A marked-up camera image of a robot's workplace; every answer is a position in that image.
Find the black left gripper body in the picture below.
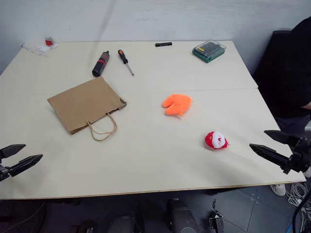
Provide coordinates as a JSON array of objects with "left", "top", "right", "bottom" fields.
[{"left": 0, "top": 158, "right": 12, "bottom": 182}]

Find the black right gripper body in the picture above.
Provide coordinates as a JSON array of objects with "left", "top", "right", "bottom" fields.
[{"left": 282, "top": 136, "right": 311, "bottom": 175}]

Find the black cable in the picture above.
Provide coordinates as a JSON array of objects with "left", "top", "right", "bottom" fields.
[{"left": 291, "top": 197, "right": 311, "bottom": 233}]

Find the red white plush toy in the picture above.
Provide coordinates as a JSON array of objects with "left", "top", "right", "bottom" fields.
[{"left": 204, "top": 131, "right": 231, "bottom": 150}]

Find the metal clamp bracket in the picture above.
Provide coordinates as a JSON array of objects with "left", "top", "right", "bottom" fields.
[{"left": 208, "top": 199, "right": 225, "bottom": 233}]

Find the green screwdriver bit set case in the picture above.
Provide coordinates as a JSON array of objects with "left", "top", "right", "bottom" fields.
[{"left": 191, "top": 39, "right": 227, "bottom": 65}]

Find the white cable bundle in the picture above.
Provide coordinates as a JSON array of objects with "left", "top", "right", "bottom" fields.
[{"left": 285, "top": 182, "right": 309, "bottom": 207}]

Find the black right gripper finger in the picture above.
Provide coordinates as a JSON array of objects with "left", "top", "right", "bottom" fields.
[
  {"left": 249, "top": 143, "right": 292, "bottom": 170},
  {"left": 264, "top": 130, "right": 296, "bottom": 146}
]

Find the orange plush toy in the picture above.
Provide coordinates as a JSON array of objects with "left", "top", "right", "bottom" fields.
[{"left": 161, "top": 93, "right": 193, "bottom": 117}]

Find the white shoe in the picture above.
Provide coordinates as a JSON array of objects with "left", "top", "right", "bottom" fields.
[{"left": 269, "top": 183, "right": 286, "bottom": 197}]

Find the large dark rounded shape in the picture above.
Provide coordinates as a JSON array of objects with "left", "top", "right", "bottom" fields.
[{"left": 167, "top": 198, "right": 199, "bottom": 233}]

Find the clear plastic wrapper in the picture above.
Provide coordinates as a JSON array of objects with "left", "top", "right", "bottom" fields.
[{"left": 19, "top": 40, "right": 59, "bottom": 58}]

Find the black chair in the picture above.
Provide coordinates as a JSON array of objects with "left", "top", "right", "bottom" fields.
[{"left": 252, "top": 30, "right": 307, "bottom": 120}]

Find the small dark rounded shape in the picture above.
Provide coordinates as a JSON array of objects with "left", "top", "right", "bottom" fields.
[{"left": 106, "top": 210, "right": 137, "bottom": 233}]

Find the black and orange handled screwdriver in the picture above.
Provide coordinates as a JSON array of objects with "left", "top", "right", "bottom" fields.
[{"left": 117, "top": 49, "right": 135, "bottom": 77}]

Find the person in black clothes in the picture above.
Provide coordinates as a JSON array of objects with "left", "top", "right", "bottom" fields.
[{"left": 274, "top": 16, "right": 311, "bottom": 137}]

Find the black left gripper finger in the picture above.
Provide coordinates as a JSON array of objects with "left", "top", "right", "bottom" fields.
[
  {"left": 9, "top": 153, "right": 44, "bottom": 177},
  {"left": 0, "top": 144, "right": 26, "bottom": 160}
]

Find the black and red electric screwdriver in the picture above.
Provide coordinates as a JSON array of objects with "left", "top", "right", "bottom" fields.
[{"left": 91, "top": 50, "right": 111, "bottom": 78}]

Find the brown paper bag with handles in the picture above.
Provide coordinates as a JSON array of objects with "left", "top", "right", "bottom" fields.
[{"left": 47, "top": 76, "right": 128, "bottom": 143}]

